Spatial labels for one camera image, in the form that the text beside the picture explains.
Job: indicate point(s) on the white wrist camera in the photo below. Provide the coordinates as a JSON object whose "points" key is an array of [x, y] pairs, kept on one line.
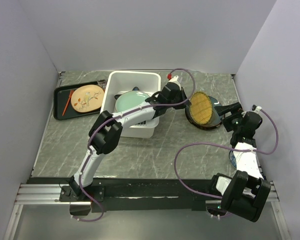
{"points": [[175, 78], [256, 109]]}

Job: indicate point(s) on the small blue patterned dish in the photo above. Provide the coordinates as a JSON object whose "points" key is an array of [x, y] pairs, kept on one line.
{"points": [[232, 159]]}

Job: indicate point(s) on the small clear glass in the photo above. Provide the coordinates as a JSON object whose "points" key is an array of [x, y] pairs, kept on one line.
{"points": [[102, 83]]}

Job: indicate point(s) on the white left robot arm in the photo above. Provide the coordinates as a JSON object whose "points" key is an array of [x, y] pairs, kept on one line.
{"points": [[105, 134]]}

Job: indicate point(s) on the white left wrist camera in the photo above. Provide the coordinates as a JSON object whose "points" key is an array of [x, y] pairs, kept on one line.
{"points": [[175, 78]]}

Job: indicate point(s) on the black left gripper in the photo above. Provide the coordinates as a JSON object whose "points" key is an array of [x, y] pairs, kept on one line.
{"points": [[182, 94]]}

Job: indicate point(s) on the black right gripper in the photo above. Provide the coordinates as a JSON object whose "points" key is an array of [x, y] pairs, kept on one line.
{"points": [[235, 108]]}

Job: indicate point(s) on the round woven bamboo mat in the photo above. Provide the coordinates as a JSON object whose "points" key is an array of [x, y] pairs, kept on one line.
{"points": [[201, 109]]}

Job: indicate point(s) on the mint green flower plate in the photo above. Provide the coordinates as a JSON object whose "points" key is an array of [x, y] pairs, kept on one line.
{"points": [[129, 99]]}

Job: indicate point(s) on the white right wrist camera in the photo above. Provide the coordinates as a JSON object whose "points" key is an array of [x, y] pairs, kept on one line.
{"points": [[256, 109]]}

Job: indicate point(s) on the dark blue floral plate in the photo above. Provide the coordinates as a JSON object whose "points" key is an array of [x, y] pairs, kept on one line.
{"points": [[214, 102]]}

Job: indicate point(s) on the black striped lacquer plate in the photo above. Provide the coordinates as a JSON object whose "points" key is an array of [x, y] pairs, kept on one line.
{"points": [[213, 123]]}

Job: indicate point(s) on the blue star-shaped dish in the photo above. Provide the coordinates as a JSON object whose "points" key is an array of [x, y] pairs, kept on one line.
{"points": [[135, 88]]}

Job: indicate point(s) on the peach bird-painted plate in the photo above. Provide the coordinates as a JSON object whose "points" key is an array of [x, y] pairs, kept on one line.
{"points": [[87, 98]]}

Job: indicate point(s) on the black serving tray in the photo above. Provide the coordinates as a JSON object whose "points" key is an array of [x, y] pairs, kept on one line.
{"points": [[60, 98]]}

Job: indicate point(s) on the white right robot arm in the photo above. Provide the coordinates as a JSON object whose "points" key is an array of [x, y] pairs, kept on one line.
{"points": [[246, 193]]}

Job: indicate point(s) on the orange chopsticks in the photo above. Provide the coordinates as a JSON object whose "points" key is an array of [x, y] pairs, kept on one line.
{"points": [[68, 101]]}

